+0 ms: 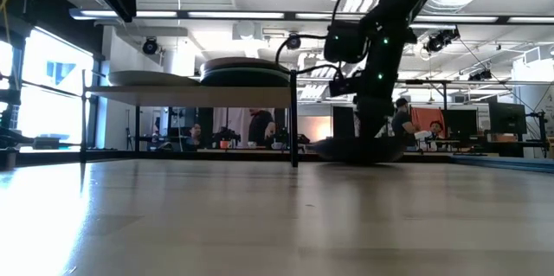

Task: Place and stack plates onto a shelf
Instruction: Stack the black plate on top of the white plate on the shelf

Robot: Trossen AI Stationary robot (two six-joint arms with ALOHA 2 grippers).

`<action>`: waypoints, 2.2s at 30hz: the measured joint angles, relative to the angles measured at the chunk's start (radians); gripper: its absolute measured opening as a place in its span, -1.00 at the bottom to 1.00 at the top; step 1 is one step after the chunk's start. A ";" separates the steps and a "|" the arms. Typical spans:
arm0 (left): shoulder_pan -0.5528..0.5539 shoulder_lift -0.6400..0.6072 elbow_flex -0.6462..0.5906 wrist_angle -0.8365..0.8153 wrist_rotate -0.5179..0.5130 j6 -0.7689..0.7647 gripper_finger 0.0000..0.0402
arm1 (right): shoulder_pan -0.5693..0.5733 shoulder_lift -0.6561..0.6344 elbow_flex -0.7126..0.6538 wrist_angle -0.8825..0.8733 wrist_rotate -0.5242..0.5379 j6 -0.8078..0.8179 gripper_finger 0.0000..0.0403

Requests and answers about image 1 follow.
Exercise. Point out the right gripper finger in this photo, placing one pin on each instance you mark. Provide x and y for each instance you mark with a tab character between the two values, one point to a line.
379	126
365	126

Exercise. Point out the black plate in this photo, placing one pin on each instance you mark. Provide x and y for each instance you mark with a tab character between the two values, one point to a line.
359	152

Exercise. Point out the light grey plate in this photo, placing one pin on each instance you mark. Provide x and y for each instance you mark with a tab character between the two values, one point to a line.
151	79

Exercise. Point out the pink plate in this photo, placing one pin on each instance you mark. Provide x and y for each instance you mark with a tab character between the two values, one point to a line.
244	59

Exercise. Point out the dark slate plate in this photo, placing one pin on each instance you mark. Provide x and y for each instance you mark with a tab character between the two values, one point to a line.
244	80

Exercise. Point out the dark green plate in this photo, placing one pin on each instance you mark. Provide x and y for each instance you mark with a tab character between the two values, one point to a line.
244	70

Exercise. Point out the black partition panel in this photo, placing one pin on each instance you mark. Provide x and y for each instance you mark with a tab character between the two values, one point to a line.
343	124

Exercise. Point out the person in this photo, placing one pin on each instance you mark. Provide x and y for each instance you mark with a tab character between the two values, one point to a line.
402	122
195	134
435	129
261	126

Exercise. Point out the black ceiling spotlight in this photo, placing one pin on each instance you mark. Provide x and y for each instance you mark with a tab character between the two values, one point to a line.
150	46
293	42

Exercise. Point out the long ceiling light bar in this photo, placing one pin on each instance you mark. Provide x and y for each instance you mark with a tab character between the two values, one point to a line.
216	15

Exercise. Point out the black spotlight cluster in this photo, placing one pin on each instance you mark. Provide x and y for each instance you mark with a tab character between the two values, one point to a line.
439	41

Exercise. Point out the black computer monitor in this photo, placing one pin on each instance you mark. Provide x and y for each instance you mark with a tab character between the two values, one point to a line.
462	121
507	118

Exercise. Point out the black spotlight pair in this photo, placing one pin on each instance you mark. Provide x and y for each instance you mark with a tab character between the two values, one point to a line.
480	75

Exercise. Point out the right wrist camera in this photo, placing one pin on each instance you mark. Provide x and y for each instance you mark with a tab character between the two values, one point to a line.
344	85

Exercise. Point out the background black metal frame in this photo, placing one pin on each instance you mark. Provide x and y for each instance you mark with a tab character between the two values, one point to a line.
426	81

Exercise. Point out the white shelf with black frame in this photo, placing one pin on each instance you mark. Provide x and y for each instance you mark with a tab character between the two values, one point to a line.
190	96

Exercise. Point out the black aluminium table frame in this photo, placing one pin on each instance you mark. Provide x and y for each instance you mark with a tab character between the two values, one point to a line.
130	155

